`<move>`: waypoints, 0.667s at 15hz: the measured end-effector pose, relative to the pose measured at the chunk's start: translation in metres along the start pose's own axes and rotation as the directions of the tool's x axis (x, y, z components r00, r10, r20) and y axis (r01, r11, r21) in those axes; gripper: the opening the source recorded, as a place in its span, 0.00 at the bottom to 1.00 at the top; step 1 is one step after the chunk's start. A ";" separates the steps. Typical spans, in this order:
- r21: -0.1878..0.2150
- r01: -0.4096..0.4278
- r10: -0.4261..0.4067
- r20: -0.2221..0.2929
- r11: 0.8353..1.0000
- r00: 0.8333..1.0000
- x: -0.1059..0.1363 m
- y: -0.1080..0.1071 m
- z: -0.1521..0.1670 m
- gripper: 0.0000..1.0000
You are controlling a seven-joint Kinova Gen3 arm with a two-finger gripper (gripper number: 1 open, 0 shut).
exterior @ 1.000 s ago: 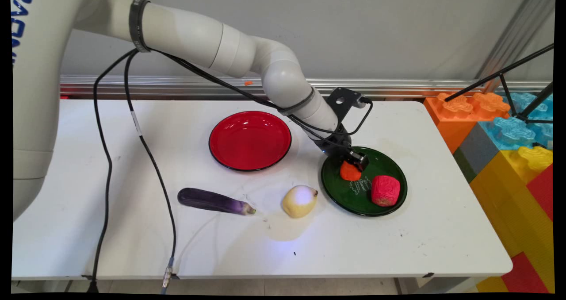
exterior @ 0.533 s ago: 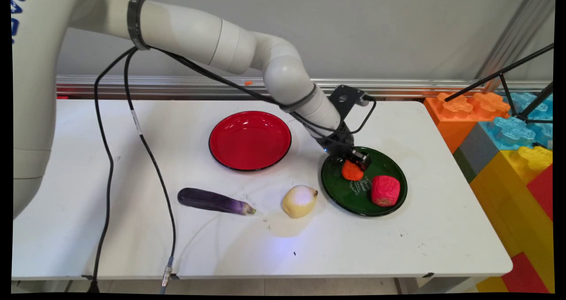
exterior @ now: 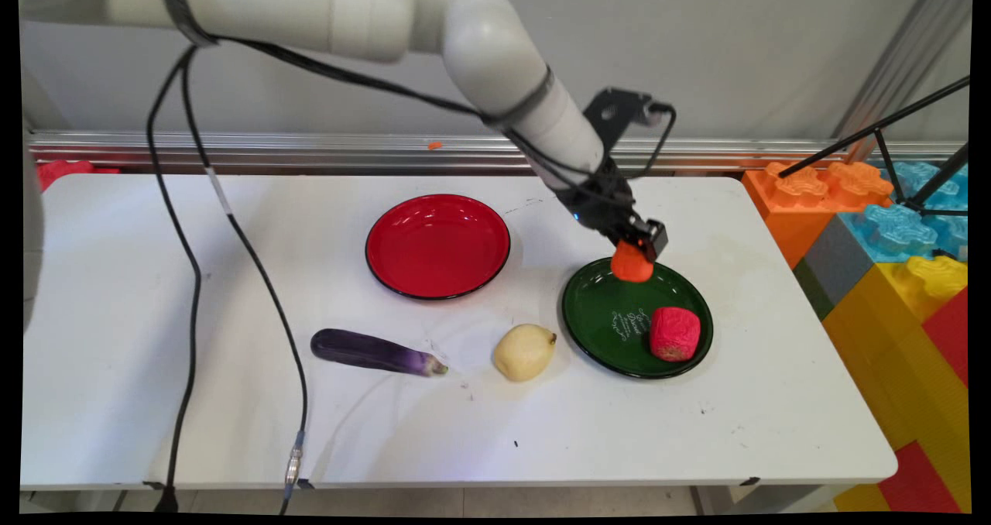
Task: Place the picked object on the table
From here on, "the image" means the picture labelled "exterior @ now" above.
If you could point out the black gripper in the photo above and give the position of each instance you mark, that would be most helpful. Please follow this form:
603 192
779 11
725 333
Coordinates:
600 200

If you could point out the orange toy carrot piece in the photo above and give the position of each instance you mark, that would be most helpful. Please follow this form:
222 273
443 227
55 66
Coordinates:
631 265

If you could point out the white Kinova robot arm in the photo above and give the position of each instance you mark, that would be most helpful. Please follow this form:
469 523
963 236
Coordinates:
348 18

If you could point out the dark green round plate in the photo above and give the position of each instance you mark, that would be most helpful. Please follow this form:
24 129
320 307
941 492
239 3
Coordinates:
619 324

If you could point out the red toy fruit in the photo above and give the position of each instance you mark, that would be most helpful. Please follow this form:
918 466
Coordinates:
675 334

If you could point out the pale yellow toy pear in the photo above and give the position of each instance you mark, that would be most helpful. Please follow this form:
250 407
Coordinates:
525 352

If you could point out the orange giant building block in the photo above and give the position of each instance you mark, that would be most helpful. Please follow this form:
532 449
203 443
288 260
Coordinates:
801 200

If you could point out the grey giant building block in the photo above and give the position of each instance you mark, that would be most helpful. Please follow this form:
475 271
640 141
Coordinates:
836 265

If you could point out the red round plate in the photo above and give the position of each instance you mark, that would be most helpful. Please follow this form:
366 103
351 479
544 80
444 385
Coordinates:
437 246

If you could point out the blue giant building block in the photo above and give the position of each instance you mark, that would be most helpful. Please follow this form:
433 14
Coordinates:
902 227

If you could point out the black tripod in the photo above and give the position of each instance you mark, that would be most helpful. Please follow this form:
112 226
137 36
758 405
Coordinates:
890 149

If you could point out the yellow giant building block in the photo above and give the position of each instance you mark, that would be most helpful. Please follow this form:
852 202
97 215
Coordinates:
890 355

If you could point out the purple toy eggplant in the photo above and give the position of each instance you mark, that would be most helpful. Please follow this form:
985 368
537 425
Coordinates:
372 351

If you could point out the red giant building block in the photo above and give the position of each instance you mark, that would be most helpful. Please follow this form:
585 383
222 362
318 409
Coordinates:
951 335
921 482

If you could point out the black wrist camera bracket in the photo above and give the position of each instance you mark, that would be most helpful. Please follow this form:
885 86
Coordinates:
615 114

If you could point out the slanted aluminium post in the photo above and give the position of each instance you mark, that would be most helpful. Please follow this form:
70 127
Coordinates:
902 60

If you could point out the horizontal aluminium rail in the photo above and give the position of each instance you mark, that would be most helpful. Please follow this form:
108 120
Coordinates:
310 153

